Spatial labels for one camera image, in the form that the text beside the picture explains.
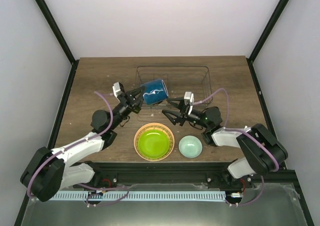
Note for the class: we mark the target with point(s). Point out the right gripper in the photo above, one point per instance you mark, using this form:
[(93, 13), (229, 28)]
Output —
[(183, 114)]

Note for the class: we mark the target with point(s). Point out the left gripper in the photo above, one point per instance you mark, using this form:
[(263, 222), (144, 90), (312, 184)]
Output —
[(129, 101)]

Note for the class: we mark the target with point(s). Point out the dark blue mug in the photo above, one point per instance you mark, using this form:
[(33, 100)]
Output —
[(155, 91)]

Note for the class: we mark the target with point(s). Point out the grey wire dish rack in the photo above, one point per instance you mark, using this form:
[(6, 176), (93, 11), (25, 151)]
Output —
[(178, 79)]

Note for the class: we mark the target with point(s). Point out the pale green dotted bowl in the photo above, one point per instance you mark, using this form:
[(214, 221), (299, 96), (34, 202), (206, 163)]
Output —
[(190, 146)]

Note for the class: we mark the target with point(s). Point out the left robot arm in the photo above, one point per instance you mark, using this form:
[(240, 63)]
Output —
[(52, 170)]

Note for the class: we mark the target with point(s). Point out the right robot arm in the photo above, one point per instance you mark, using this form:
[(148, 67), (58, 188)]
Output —
[(262, 151)]

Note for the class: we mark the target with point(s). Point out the orange patterned plate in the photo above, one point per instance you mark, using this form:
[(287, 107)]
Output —
[(156, 126)]

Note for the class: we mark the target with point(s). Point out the lime green plate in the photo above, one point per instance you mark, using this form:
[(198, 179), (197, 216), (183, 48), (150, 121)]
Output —
[(153, 144)]

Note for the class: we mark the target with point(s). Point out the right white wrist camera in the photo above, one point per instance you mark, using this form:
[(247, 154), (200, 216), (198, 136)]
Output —
[(188, 98)]

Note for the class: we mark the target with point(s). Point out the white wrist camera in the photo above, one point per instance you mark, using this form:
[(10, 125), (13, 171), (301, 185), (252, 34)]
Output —
[(188, 98), (118, 89)]

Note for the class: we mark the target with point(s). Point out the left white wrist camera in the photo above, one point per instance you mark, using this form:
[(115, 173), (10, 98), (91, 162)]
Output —
[(118, 89)]

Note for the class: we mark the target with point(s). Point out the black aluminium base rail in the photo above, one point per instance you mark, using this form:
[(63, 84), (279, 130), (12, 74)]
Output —
[(213, 175)]

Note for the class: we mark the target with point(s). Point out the light blue slotted cable duct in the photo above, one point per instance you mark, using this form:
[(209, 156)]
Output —
[(199, 196)]

